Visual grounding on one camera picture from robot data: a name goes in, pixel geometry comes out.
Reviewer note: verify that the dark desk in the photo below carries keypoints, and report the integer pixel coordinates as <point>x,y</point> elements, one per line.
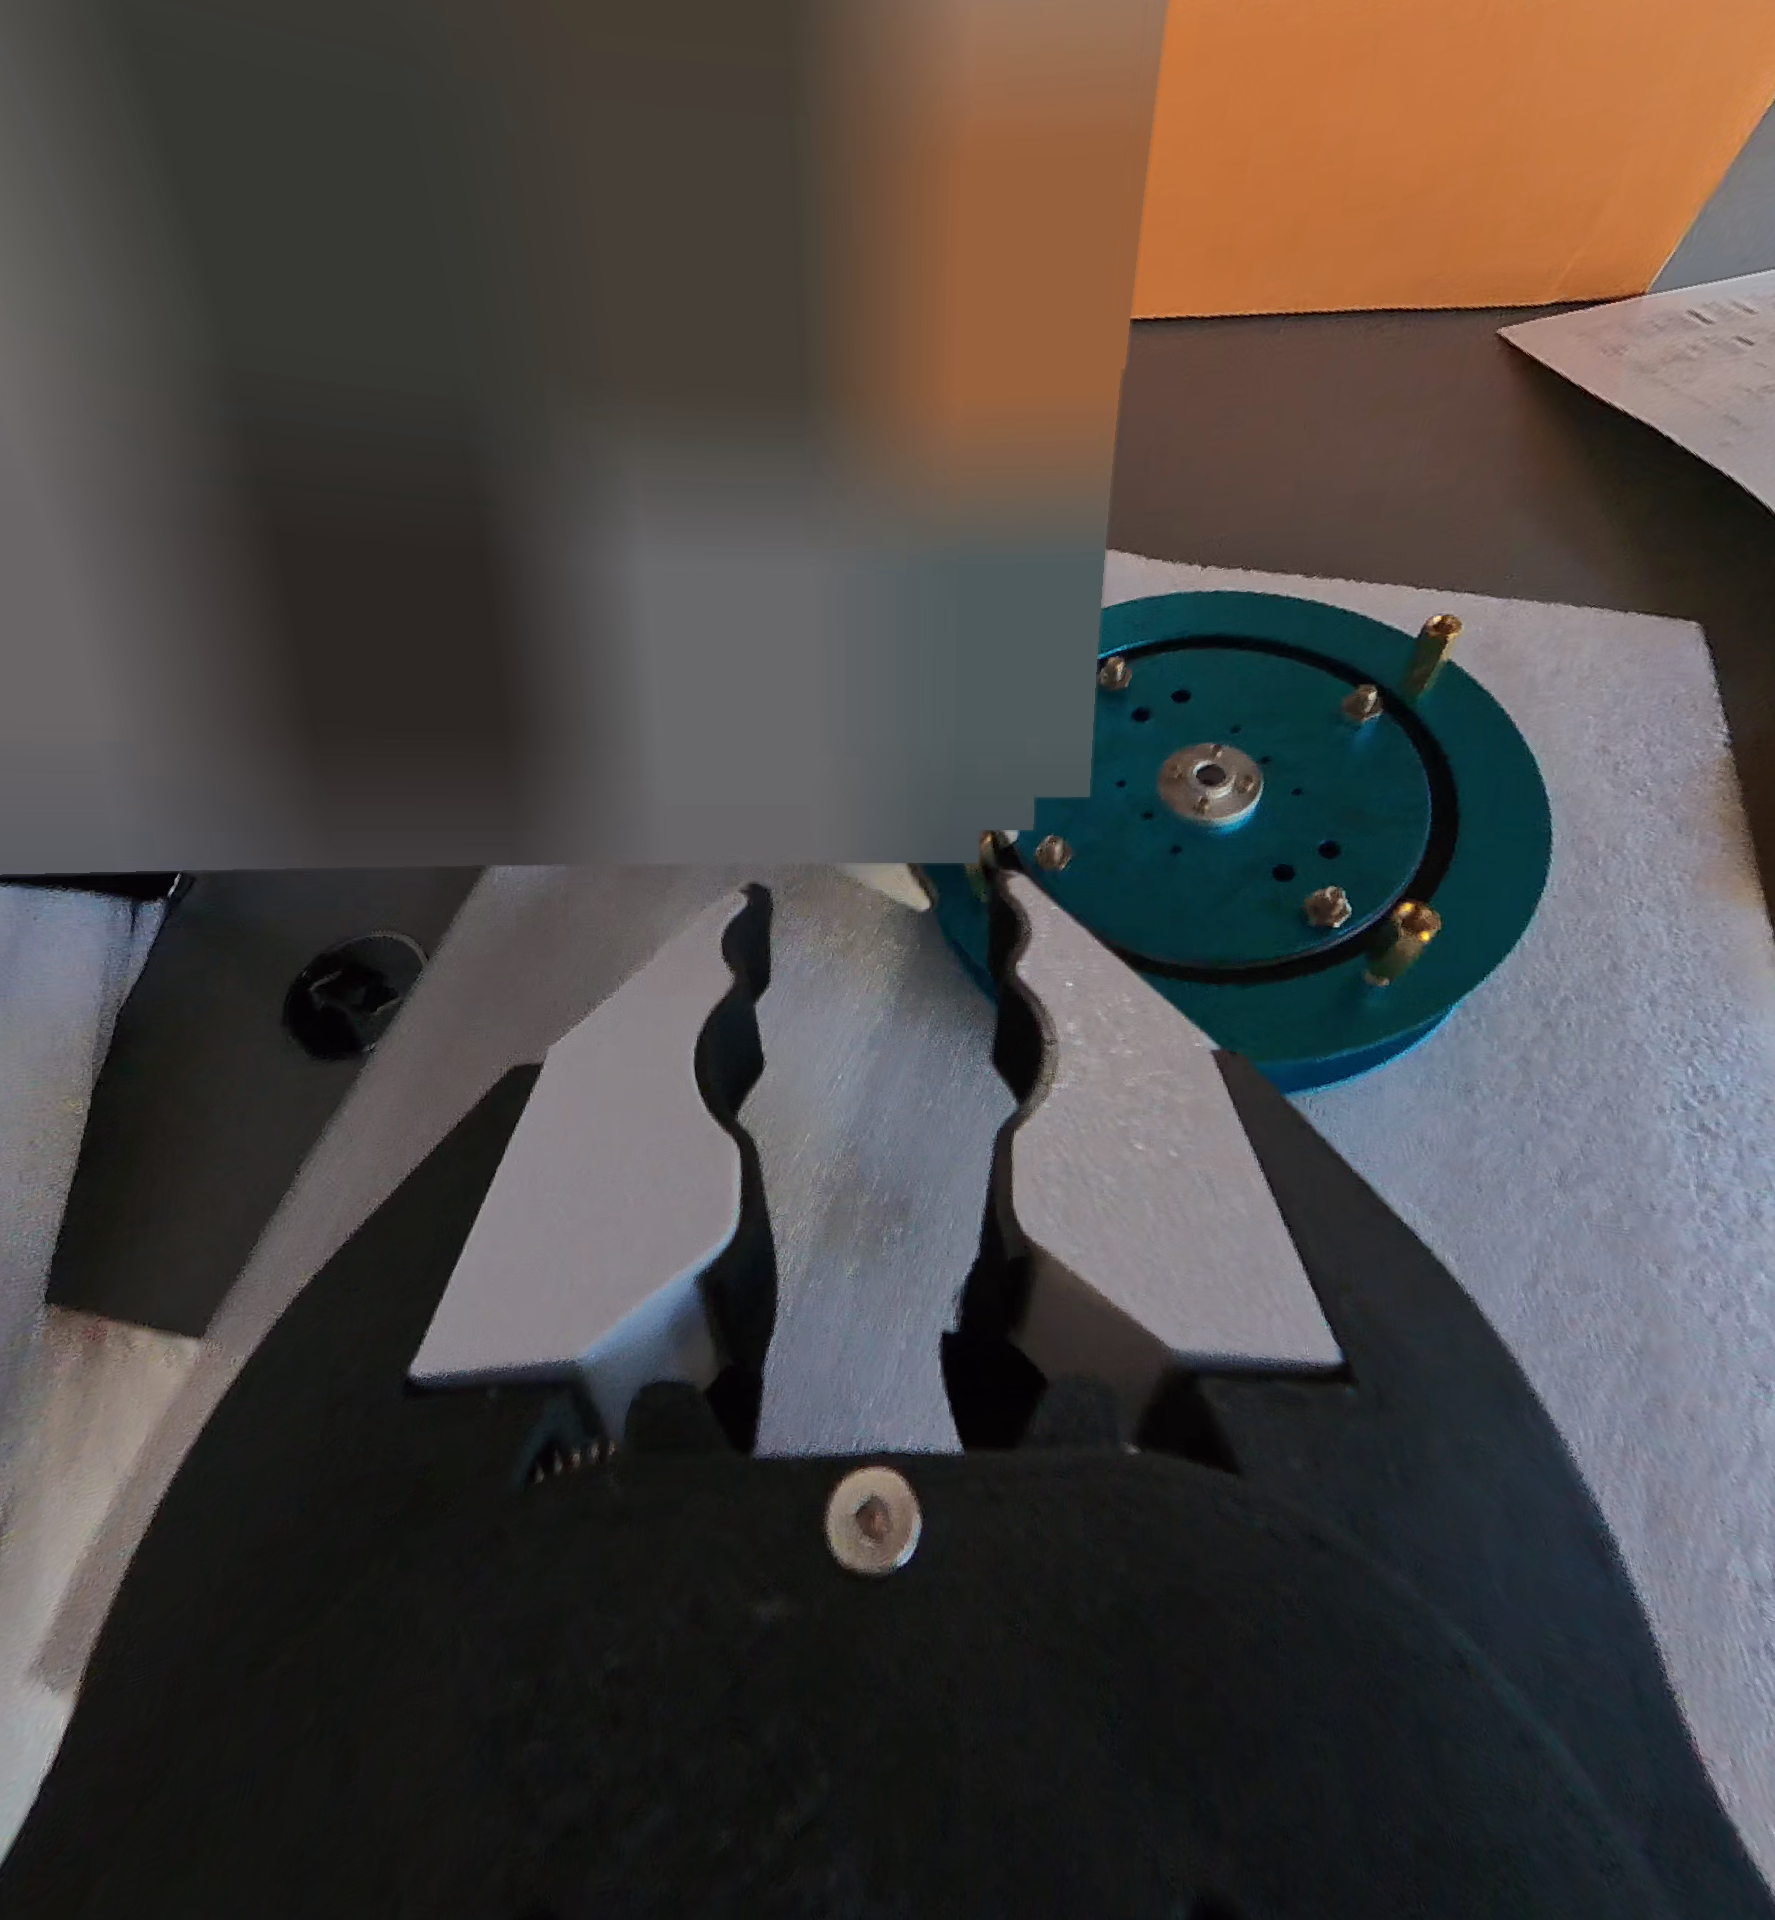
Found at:
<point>1352,450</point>

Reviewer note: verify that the open instruction manual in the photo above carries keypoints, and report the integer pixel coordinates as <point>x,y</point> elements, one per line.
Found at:
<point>1728,374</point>

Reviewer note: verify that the blue round turntable base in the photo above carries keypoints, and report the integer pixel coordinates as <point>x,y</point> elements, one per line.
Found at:
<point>1278,854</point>

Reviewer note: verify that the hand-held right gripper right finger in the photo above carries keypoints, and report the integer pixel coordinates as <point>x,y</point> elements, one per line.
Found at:
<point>1173,1200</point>

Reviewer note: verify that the white foam sheet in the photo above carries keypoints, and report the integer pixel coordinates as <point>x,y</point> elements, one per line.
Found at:
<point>1578,1200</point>

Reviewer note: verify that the orange cardboard box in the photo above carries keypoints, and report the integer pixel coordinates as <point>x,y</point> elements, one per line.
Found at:
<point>1428,151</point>

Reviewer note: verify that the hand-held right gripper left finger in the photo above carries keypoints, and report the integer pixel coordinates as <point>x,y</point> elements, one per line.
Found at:
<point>589,1231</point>

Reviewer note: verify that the brass hex standoff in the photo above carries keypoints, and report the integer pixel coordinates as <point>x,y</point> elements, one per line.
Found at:
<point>1434,656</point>
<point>1406,945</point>
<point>989,866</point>

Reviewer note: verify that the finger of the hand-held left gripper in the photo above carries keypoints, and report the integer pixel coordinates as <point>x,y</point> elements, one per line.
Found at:
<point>911,889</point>

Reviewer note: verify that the black round desk grommet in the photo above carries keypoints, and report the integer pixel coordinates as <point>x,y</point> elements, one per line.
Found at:
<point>355,993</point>

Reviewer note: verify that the person's white shirt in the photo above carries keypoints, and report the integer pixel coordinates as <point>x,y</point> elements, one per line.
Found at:
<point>3,1125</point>

